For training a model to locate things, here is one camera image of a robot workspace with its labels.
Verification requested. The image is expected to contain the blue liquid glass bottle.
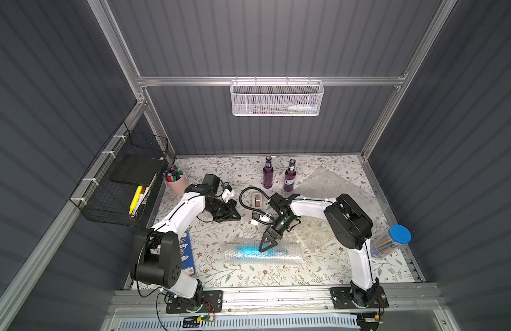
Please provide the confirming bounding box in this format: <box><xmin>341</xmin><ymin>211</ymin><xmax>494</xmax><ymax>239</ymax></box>
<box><xmin>233</xmin><ymin>244</ymin><xmax>262</xmax><ymax>259</ymax></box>

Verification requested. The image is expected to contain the dark purple labelled bottle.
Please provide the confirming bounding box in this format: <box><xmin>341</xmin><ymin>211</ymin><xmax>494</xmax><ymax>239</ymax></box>
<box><xmin>284</xmin><ymin>159</ymin><xmax>296</xmax><ymax>192</ymax></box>

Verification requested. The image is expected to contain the white tape dispenser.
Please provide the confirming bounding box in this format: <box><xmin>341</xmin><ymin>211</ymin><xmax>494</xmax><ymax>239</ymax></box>
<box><xmin>251</xmin><ymin>191</ymin><xmax>266</xmax><ymax>210</ymax></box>

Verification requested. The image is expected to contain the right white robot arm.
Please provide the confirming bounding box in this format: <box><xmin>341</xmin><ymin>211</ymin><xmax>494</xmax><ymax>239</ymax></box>
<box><xmin>253</xmin><ymin>193</ymin><xmax>380</xmax><ymax>308</ymax></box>

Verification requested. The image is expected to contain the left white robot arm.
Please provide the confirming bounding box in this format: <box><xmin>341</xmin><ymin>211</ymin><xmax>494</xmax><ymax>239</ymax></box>
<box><xmin>130</xmin><ymin>174</ymin><xmax>241</xmax><ymax>311</ymax></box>

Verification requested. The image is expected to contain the purple liquid glass bottle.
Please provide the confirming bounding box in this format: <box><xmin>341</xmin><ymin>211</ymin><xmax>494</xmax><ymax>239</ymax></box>
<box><xmin>263</xmin><ymin>156</ymin><xmax>274</xmax><ymax>189</ymax></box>

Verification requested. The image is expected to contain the pink marker cup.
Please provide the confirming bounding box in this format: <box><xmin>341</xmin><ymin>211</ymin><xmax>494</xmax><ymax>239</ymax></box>
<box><xmin>163</xmin><ymin>165</ymin><xmax>189</xmax><ymax>197</ymax></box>

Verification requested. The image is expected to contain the blue sticker sheet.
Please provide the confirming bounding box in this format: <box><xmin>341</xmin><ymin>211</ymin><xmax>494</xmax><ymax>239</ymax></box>
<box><xmin>179</xmin><ymin>233</ymin><xmax>195</xmax><ymax>276</ymax></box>

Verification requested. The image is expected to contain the yellow highlighter in basket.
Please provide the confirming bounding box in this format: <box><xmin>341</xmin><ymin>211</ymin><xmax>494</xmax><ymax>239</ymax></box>
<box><xmin>128</xmin><ymin>186</ymin><xmax>144</xmax><ymax>215</ymax></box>

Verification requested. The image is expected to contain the black notebook in basket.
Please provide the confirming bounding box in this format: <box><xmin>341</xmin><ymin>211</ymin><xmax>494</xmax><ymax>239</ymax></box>
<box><xmin>110</xmin><ymin>154</ymin><xmax>164</xmax><ymax>187</ymax></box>

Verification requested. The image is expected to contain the blue-lid pencil jar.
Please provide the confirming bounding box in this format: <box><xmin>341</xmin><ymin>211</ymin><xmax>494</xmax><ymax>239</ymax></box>
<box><xmin>370</xmin><ymin>224</ymin><xmax>412</xmax><ymax>259</ymax></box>

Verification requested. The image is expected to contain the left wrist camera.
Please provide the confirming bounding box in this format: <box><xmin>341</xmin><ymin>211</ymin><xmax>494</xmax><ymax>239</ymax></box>
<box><xmin>221</xmin><ymin>183</ymin><xmax>235</xmax><ymax>203</ymax></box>

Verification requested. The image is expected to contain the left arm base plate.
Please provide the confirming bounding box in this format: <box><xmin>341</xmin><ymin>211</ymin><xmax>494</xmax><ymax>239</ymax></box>
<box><xmin>165</xmin><ymin>290</ymin><xmax>224</xmax><ymax>314</ymax></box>

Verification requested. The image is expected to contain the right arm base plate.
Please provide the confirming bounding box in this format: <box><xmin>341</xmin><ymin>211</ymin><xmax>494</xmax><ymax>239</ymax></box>
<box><xmin>329</xmin><ymin>284</ymin><xmax>389</xmax><ymax>310</ymax></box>

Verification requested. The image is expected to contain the black wire wall basket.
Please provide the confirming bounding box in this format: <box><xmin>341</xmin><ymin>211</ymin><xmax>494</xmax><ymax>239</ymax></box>
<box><xmin>70</xmin><ymin>125</ymin><xmax>169</xmax><ymax>227</ymax></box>

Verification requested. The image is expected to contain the white wire wall basket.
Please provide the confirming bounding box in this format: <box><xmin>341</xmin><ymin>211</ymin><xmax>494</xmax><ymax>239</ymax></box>
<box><xmin>230</xmin><ymin>79</ymin><xmax>324</xmax><ymax>117</ymax></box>

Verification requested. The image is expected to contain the white ventilated cable duct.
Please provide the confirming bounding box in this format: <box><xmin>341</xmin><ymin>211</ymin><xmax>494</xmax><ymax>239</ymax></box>
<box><xmin>111</xmin><ymin>313</ymin><xmax>360</xmax><ymax>330</ymax></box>

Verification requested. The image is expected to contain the aluminium front rail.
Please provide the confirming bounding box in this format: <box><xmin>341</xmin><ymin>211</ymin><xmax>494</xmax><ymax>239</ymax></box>
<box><xmin>108</xmin><ymin>283</ymin><xmax>447</xmax><ymax>315</ymax></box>

